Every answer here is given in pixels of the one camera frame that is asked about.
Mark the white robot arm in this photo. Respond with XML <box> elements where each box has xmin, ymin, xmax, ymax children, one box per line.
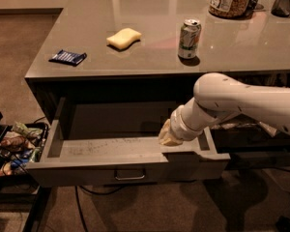
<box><xmin>159</xmin><ymin>72</ymin><xmax>290</xmax><ymax>146</ymax></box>

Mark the yellow sponge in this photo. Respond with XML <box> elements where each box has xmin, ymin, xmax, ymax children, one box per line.
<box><xmin>106</xmin><ymin>28</ymin><xmax>142</xmax><ymax>50</ymax></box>

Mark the green white soda can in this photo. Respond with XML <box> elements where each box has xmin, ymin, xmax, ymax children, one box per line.
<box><xmin>178</xmin><ymin>18</ymin><xmax>201</xmax><ymax>59</ymax></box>

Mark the black cart frame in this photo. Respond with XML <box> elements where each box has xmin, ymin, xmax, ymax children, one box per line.
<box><xmin>0</xmin><ymin>112</ymin><xmax>51</xmax><ymax>232</ymax></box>

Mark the black tray of snacks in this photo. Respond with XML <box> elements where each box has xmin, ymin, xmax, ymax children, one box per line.
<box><xmin>0</xmin><ymin>122</ymin><xmax>49</xmax><ymax>177</ymax></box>

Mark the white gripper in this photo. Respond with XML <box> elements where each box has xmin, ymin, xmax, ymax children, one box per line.
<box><xmin>159</xmin><ymin>99</ymin><xmax>218</xmax><ymax>146</ymax></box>

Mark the grey drawer cabinet counter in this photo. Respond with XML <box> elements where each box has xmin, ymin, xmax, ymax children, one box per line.
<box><xmin>24</xmin><ymin>0</ymin><xmax>290</xmax><ymax>179</ymax></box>

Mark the black floor cable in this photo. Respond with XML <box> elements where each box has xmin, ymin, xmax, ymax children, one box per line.
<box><xmin>73</xmin><ymin>185</ymin><xmax>127</xmax><ymax>232</ymax></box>

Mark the blue snack wrapper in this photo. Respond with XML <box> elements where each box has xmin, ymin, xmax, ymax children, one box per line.
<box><xmin>49</xmin><ymin>49</ymin><xmax>87</xmax><ymax>67</ymax></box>

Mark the white plastic bag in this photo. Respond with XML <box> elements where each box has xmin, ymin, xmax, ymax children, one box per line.
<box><xmin>258</xmin><ymin>122</ymin><xmax>278</xmax><ymax>137</ymax></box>

